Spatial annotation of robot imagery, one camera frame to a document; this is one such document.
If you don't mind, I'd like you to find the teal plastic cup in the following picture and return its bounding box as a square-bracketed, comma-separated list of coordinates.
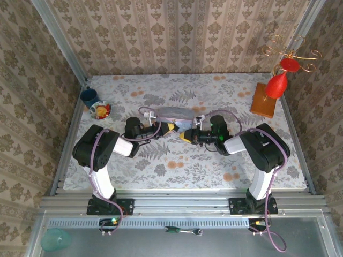
[40, 228, 72, 252]

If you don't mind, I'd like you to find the grey slotted cable duct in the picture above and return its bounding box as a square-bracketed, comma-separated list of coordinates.
[48, 218, 254, 230]

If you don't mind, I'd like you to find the small bowl with food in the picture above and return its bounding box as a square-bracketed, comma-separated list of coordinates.
[88, 100, 112, 120]

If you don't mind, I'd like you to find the small left controller board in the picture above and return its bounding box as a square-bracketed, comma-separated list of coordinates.
[99, 218, 121, 232]

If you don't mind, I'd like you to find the blue cartoon tin box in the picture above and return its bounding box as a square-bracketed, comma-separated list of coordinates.
[154, 107, 195, 132]

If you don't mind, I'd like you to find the small right controller board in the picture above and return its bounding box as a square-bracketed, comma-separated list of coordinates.
[248, 218, 271, 232]

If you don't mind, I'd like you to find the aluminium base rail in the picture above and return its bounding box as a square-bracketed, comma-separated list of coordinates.
[40, 188, 329, 216]

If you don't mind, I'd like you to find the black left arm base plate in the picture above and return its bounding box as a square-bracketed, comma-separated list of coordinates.
[86, 197, 135, 216]

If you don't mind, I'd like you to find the green-handled ratchet wrench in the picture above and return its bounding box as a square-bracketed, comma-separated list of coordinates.
[163, 226, 204, 236]

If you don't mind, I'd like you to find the small controller board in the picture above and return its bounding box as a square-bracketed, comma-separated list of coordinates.
[99, 218, 121, 232]
[248, 218, 271, 232]

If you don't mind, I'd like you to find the aluminium table side rail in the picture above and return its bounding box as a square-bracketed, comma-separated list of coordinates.
[280, 95, 317, 195]
[49, 77, 88, 198]

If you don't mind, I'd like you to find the grey metal shelf plate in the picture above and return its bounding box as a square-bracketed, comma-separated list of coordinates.
[40, 227, 335, 257]

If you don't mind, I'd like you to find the gold wire stand wooden base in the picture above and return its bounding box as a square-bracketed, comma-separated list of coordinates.
[250, 34, 323, 119]

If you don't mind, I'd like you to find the aluminium frame post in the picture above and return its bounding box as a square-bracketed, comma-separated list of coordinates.
[31, 0, 88, 82]
[286, 0, 326, 58]

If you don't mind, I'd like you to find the floral tablecloth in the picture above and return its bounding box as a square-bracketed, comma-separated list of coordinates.
[64, 73, 308, 191]

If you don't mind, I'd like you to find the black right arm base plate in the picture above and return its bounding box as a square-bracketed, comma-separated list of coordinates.
[228, 197, 279, 215]

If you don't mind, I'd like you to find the dark blue mug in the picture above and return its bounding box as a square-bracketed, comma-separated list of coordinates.
[80, 86, 99, 110]

